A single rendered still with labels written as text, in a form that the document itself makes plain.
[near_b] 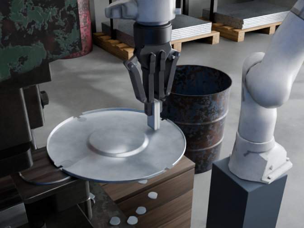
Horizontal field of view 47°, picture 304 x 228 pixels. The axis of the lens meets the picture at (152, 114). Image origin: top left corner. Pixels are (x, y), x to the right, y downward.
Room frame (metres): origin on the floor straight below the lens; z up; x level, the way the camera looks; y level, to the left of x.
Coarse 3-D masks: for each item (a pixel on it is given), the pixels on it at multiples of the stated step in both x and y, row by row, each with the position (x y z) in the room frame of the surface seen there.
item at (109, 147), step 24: (72, 120) 0.70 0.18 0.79; (96, 120) 0.71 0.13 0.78; (120, 120) 0.71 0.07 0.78; (144, 120) 0.72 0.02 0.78; (168, 120) 0.71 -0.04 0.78; (48, 144) 0.60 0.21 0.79; (72, 144) 0.60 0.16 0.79; (96, 144) 0.59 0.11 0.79; (120, 144) 0.60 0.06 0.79; (144, 144) 0.60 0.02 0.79; (168, 144) 0.61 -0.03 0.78; (72, 168) 0.52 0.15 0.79; (96, 168) 0.52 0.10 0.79; (120, 168) 0.52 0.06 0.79; (144, 168) 0.52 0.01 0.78; (168, 168) 0.53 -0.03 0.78
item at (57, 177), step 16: (48, 160) 0.55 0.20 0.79; (16, 176) 0.51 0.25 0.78; (32, 176) 0.50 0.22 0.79; (48, 176) 0.50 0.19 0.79; (64, 176) 0.50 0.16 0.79; (32, 192) 0.46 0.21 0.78; (48, 192) 0.47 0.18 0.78; (64, 192) 0.50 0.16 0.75; (80, 192) 0.52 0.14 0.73; (64, 208) 0.50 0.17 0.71
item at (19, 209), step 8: (8, 176) 0.51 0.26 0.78; (0, 184) 0.48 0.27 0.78; (8, 184) 0.48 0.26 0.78; (0, 192) 0.46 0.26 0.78; (8, 192) 0.46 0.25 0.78; (16, 192) 0.46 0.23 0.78; (0, 200) 0.44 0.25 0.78; (8, 200) 0.44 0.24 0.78; (16, 200) 0.44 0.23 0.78; (0, 208) 0.42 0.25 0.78; (8, 208) 0.42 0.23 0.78; (16, 208) 0.43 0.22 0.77; (24, 208) 0.44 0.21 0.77; (0, 216) 0.42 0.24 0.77; (8, 216) 0.42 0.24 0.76; (16, 216) 0.43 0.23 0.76; (24, 216) 0.44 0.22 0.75; (0, 224) 0.41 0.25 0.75; (8, 224) 0.42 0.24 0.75; (16, 224) 0.43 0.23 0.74
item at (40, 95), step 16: (0, 96) 0.44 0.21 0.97; (16, 96) 0.45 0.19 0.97; (32, 96) 0.49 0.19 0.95; (0, 112) 0.44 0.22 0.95; (16, 112) 0.45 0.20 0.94; (32, 112) 0.48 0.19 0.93; (0, 128) 0.43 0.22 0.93; (16, 128) 0.44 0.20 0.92; (32, 128) 0.48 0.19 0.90; (0, 144) 0.43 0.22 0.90; (16, 144) 0.44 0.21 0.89
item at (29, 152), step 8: (24, 144) 0.45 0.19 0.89; (0, 152) 0.42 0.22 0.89; (8, 152) 0.42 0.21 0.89; (16, 152) 0.42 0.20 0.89; (24, 152) 0.42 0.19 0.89; (0, 160) 0.40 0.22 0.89; (8, 160) 0.41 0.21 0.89; (16, 160) 0.42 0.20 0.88; (24, 160) 0.42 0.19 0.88; (32, 160) 0.44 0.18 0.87; (0, 168) 0.40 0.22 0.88; (8, 168) 0.41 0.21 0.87; (16, 168) 0.42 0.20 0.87; (24, 168) 0.42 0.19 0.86; (0, 176) 0.40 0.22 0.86
